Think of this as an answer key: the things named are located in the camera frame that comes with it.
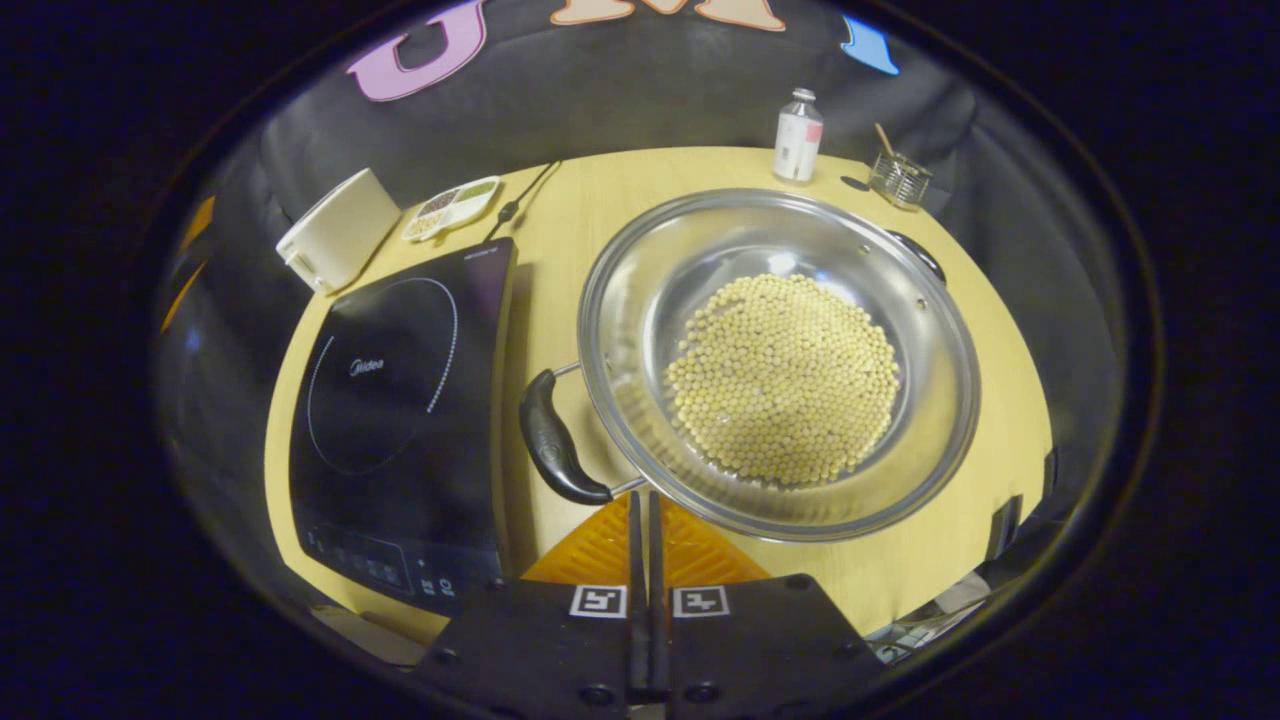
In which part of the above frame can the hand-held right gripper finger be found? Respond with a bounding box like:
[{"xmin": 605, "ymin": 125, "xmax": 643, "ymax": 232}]
[
  {"xmin": 650, "ymin": 490, "xmax": 888, "ymax": 720},
  {"xmin": 412, "ymin": 490, "xmax": 652, "ymax": 720}
]

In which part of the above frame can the black induction cooktop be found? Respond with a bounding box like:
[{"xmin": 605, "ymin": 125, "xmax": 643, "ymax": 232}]
[{"xmin": 288, "ymin": 237, "xmax": 518, "ymax": 616}]

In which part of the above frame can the steel pot with black handles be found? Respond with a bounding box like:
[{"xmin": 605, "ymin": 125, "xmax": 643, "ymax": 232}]
[{"xmin": 518, "ymin": 188, "xmax": 983, "ymax": 544}]

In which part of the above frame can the white toaster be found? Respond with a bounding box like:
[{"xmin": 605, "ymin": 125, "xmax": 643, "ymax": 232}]
[{"xmin": 275, "ymin": 168, "xmax": 403, "ymax": 296}]

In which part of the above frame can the pile of yellow soybeans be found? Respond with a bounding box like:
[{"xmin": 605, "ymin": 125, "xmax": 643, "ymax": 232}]
[{"xmin": 663, "ymin": 273, "xmax": 901, "ymax": 489}]

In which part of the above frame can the divided tray of grains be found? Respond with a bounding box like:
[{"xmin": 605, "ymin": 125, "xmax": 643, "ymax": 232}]
[{"xmin": 402, "ymin": 176, "xmax": 501, "ymax": 243}]

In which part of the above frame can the clear bottle with white label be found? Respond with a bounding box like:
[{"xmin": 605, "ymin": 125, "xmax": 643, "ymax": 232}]
[{"xmin": 773, "ymin": 88, "xmax": 824, "ymax": 184}]

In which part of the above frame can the black power cable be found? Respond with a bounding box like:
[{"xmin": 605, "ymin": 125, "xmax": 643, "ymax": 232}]
[{"xmin": 483, "ymin": 160, "xmax": 563, "ymax": 244}]

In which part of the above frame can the wire utensil holder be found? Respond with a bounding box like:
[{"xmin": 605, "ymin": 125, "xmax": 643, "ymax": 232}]
[{"xmin": 868, "ymin": 150, "xmax": 933, "ymax": 211}]

